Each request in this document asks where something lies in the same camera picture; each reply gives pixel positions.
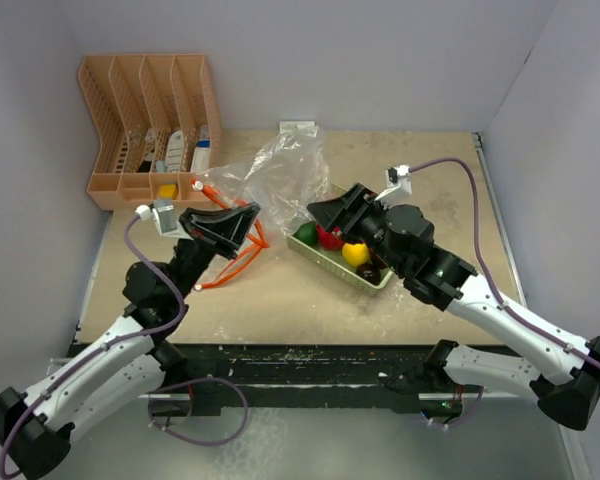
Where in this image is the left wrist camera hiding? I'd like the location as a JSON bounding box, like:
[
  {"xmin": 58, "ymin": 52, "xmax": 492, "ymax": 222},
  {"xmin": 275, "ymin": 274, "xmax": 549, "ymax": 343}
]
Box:
[{"xmin": 135, "ymin": 198, "xmax": 181, "ymax": 238}]

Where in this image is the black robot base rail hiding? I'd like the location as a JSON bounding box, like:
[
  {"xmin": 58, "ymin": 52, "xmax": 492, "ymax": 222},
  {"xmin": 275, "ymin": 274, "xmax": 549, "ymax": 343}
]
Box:
[{"xmin": 69, "ymin": 341, "xmax": 486, "ymax": 416}]

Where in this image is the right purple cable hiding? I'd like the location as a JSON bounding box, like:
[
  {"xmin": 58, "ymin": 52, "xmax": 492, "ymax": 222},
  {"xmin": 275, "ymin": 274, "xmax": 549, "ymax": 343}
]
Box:
[{"xmin": 409, "ymin": 157, "xmax": 600, "ymax": 379}]

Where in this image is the green avocado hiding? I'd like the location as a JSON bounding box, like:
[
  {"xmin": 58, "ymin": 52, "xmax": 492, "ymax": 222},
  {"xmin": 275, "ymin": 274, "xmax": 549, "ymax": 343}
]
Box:
[{"xmin": 293, "ymin": 221, "xmax": 318, "ymax": 248}]

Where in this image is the clear zip top bag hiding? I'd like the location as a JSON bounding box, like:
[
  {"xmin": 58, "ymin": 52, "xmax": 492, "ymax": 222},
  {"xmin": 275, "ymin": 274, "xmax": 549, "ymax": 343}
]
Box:
[{"xmin": 189, "ymin": 124, "xmax": 334, "ymax": 291}]

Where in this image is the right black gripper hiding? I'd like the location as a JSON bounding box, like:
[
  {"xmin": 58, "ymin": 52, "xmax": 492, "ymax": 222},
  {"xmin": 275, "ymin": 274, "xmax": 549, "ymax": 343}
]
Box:
[{"xmin": 308, "ymin": 183, "xmax": 408, "ymax": 275}]

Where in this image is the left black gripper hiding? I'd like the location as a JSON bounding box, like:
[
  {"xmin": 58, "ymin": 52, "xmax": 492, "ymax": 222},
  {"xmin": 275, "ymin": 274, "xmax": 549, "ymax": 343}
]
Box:
[{"xmin": 169, "ymin": 201, "xmax": 258, "ymax": 300}]

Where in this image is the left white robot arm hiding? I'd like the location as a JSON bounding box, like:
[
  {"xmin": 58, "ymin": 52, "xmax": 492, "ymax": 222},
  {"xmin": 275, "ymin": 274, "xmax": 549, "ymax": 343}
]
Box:
[{"xmin": 0, "ymin": 201, "xmax": 260, "ymax": 479}]

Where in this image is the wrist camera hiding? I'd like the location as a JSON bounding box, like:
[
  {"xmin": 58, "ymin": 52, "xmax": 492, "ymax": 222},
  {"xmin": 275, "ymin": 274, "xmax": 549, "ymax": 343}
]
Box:
[
  {"xmin": 135, "ymin": 198, "xmax": 181, "ymax": 238},
  {"xmin": 383, "ymin": 164, "xmax": 412, "ymax": 202}
]

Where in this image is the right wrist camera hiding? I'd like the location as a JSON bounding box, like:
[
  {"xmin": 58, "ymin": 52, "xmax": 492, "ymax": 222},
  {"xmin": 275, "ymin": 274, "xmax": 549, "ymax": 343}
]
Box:
[{"xmin": 383, "ymin": 164, "xmax": 412, "ymax": 202}]

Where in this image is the purple cable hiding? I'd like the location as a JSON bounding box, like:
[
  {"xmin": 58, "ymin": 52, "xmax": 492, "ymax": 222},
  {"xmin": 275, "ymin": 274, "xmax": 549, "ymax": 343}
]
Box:
[
  {"xmin": 409, "ymin": 157, "xmax": 600, "ymax": 379},
  {"xmin": 0, "ymin": 204, "xmax": 249, "ymax": 479}
]

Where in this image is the light green plastic basket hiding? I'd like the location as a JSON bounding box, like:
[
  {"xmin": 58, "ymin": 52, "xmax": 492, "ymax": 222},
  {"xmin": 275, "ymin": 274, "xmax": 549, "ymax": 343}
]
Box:
[{"xmin": 286, "ymin": 213, "xmax": 394, "ymax": 297}]

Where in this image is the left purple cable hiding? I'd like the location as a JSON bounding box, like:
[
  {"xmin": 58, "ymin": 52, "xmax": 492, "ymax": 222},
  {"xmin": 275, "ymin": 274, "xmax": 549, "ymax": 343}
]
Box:
[{"xmin": 0, "ymin": 204, "xmax": 249, "ymax": 479}]

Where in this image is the small green white box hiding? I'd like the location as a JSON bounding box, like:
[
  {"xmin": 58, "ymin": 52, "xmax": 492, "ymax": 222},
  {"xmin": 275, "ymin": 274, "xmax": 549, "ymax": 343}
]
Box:
[{"xmin": 279, "ymin": 120, "xmax": 316, "ymax": 134}]

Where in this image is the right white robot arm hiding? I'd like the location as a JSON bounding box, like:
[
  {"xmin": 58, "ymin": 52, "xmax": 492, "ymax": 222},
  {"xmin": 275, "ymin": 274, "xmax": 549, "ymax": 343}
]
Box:
[{"xmin": 307, "ymin": 184, "xmax": 600, "ymax": 431}]

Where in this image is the pink dragon fruit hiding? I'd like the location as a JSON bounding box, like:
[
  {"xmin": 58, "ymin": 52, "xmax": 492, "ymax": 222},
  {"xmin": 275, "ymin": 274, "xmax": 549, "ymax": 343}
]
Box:
[{"xmin": 316, "ymin": 225, "xmax": 344, "ymax": 251}]

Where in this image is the orange plastic file organizer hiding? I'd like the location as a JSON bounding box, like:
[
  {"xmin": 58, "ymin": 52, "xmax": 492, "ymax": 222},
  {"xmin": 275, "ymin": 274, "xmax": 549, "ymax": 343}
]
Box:
[{"xmin": 78, "ymin": 53, "xmax": 223, "ymax": 211}]

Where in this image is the yellow lemon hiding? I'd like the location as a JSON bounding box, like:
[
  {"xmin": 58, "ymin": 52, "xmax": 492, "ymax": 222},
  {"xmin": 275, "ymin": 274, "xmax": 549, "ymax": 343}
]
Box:
[{"xmin": 341, "ymin": 243, "xmax": 371, "ymax": 268}]

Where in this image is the yellow block in organizer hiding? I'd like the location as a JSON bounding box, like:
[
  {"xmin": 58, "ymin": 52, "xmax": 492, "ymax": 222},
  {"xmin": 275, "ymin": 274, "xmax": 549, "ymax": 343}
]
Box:
[{"xmin": 158, "ymin": 184, "xmax": 178, "ymax": 199}]

